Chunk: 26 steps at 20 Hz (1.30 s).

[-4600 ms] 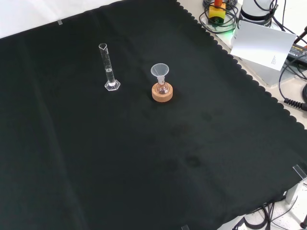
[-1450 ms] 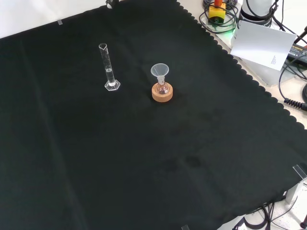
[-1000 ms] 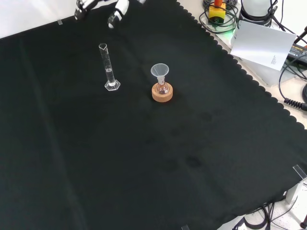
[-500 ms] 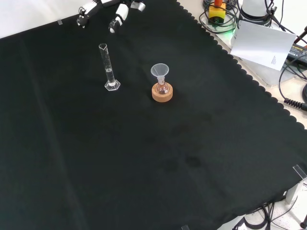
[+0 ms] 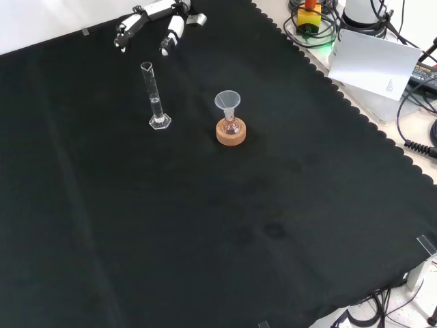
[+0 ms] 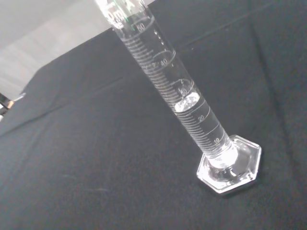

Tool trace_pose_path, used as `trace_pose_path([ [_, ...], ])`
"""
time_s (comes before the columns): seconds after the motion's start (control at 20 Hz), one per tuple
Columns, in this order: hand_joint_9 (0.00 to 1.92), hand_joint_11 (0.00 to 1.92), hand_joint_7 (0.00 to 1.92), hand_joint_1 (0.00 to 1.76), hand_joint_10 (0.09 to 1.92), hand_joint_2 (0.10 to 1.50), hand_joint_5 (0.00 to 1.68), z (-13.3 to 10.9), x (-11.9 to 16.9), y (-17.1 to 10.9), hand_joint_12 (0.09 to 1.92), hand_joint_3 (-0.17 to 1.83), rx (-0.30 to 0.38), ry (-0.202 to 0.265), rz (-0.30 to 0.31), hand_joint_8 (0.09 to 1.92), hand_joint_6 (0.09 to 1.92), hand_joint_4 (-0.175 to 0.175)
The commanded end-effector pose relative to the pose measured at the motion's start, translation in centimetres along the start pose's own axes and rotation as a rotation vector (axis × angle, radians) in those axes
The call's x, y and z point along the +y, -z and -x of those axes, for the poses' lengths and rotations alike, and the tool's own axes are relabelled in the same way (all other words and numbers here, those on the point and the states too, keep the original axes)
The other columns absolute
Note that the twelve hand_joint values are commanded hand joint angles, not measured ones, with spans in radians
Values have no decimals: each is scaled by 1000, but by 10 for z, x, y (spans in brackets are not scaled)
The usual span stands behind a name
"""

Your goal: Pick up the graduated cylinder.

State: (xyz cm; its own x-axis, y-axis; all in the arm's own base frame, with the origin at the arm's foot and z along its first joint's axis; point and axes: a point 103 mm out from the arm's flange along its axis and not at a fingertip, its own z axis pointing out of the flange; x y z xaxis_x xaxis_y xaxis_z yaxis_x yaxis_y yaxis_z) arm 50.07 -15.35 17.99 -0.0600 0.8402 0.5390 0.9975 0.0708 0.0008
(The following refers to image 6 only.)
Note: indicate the pale board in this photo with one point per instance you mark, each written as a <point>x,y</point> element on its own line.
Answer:
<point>36,24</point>

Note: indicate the shiny metal bracket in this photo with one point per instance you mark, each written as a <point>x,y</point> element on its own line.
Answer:
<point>8,104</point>

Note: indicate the black bench cloth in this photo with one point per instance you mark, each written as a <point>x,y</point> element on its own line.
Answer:
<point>96,155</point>

